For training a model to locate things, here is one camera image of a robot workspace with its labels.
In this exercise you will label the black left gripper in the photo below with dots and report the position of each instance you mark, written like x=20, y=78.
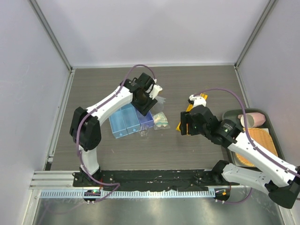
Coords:
x=144, y=110

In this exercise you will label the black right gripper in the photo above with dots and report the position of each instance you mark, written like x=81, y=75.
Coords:
x=185, y=118

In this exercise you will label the blue three-compartment organizer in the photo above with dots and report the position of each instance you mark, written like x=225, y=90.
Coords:
x=127, y=120

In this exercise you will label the larger clear glass beaker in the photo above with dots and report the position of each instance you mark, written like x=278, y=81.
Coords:
x=144, y=131

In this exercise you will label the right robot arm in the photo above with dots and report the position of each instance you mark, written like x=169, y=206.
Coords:
x=278, y=179

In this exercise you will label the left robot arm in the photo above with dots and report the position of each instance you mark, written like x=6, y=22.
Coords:
x=86, y=123

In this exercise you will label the clear plastic pipettes bundle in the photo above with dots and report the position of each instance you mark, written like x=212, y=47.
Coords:
x=160, y=99

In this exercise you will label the plastic bag with gloves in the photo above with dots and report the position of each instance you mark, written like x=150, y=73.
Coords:
x=160, y=121

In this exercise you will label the pink paper cup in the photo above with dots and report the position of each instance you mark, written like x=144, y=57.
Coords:
x=252, y=120

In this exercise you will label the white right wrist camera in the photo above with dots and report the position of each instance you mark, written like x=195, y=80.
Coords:
x=197, y=100

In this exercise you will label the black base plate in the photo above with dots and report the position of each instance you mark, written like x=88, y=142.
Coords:
x=151, y=180

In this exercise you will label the white slotted cable duct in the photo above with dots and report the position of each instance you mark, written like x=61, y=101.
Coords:
x=87, y=193

